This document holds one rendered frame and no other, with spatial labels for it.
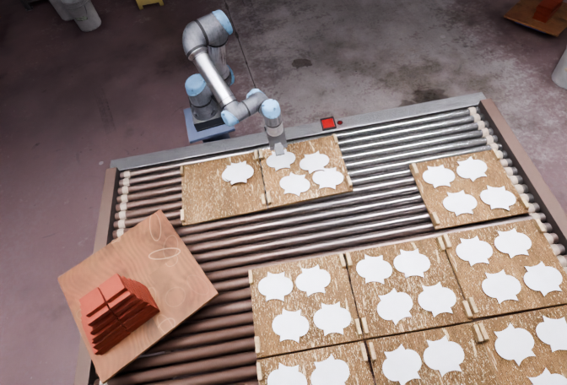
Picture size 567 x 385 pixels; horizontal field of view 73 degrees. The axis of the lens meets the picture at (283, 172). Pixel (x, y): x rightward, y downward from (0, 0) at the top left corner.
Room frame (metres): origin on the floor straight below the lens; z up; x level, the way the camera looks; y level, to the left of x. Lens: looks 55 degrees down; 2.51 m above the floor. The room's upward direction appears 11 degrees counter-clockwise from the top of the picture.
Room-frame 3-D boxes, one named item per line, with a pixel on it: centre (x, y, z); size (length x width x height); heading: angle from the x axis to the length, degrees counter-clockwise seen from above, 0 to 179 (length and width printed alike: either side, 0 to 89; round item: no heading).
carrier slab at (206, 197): (1.08, 0.31, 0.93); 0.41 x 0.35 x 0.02; 90
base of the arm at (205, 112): (1.62, 0.38, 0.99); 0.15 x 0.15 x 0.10
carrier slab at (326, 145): (1.09, -0.10, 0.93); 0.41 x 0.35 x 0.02; 91
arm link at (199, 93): (1.63, 0.37, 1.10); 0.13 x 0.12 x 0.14; 116
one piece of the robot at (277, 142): (1.14, 0.00, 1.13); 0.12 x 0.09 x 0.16; 1
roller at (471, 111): (1.28, -0.11, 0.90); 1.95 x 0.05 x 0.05; 89
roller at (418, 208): (0.78, -0.10, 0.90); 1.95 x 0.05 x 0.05; 89
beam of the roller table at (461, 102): (1.35, -0.11, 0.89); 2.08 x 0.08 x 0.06; 89
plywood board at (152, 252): (0.61, 0.68, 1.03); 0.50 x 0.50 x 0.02; 29
